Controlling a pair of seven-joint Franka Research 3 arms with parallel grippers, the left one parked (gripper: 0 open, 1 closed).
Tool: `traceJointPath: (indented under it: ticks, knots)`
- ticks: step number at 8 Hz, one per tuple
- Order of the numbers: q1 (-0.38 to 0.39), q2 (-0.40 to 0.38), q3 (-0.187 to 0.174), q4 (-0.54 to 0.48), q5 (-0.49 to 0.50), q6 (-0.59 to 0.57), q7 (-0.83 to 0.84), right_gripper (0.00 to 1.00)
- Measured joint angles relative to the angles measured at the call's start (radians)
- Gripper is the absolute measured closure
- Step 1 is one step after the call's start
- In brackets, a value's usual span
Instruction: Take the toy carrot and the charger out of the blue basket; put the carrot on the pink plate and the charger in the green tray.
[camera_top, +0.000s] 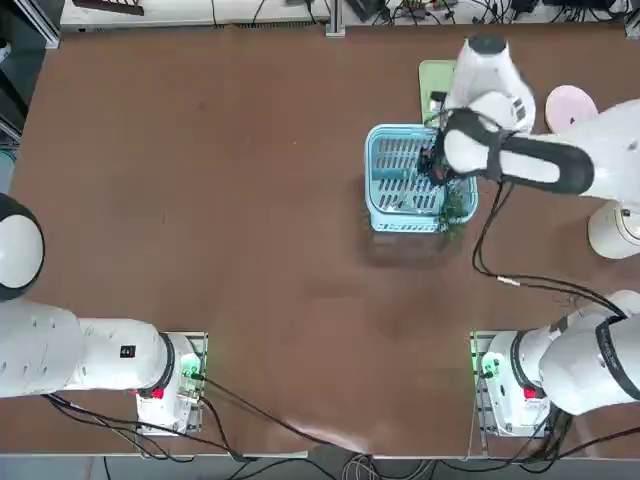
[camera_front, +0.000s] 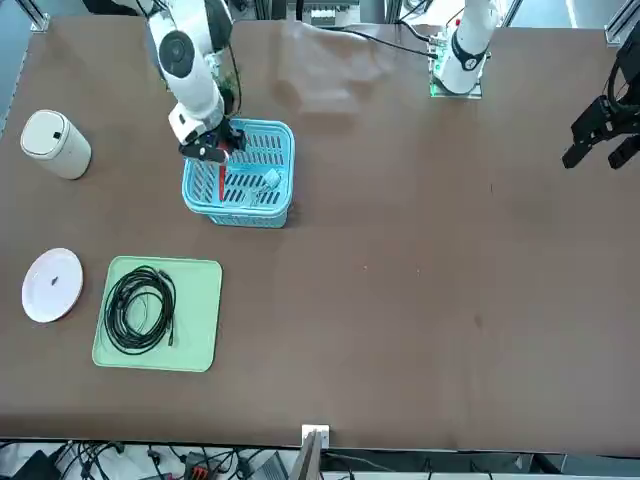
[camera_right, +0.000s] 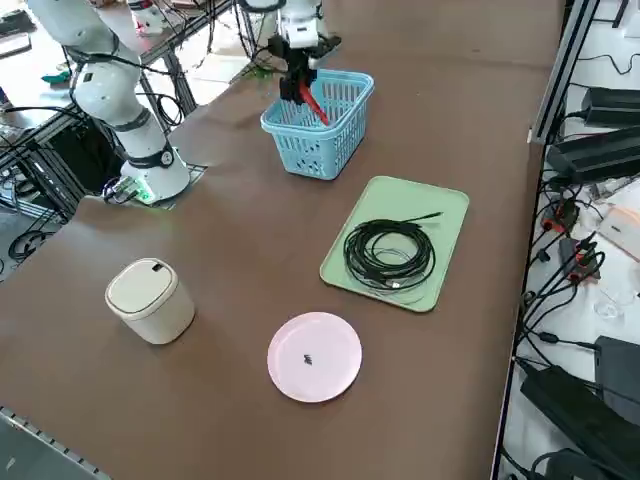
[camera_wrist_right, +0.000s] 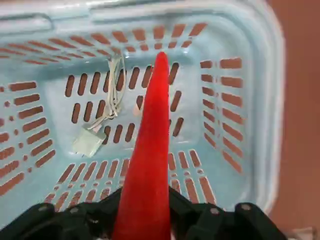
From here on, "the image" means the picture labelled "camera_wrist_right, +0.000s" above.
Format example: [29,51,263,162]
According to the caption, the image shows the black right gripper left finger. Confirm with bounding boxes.
[0,189,123,240]

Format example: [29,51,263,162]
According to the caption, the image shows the red toy carrot green leaves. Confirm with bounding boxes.
[111,51,173,240]

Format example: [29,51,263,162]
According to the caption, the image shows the white charger with cable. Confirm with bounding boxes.
[72,56,141,158]

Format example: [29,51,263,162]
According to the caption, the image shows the blue plastic slotted basket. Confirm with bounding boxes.
[0,0,286,230]

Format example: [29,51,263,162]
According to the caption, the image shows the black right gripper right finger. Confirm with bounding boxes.
[168,186,288,240]

